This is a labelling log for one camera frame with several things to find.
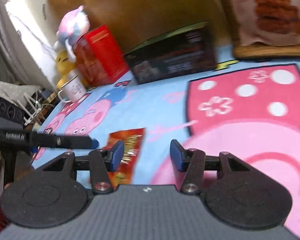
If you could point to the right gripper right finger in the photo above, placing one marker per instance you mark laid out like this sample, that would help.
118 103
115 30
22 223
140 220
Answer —
190 165

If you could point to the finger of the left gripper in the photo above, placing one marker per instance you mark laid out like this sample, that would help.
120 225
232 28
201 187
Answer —
41 140

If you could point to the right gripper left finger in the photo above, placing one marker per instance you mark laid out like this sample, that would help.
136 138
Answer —
99 163

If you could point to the orange red snack packet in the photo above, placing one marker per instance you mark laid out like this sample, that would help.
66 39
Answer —
133 139

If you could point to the white enamel mug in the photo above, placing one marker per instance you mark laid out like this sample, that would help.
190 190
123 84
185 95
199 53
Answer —
72 91

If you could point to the yellow plush toy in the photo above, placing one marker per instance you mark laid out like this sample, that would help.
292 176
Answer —
67 70

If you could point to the cartoon pig bed sheet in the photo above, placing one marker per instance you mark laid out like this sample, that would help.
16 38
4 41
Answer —
248 108

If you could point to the red gift box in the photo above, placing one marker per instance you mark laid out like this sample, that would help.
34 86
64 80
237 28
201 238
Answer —
99 58

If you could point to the black snack box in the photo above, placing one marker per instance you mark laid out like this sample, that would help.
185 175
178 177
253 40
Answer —
183 51

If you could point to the pink blue plush toy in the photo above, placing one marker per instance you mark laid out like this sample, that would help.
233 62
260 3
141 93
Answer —
72 27

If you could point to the wooden headboard panel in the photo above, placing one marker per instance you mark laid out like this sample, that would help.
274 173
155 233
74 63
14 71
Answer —
134 21

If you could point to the pink twist snack bag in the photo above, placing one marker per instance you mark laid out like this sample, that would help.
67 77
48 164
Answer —
272 22

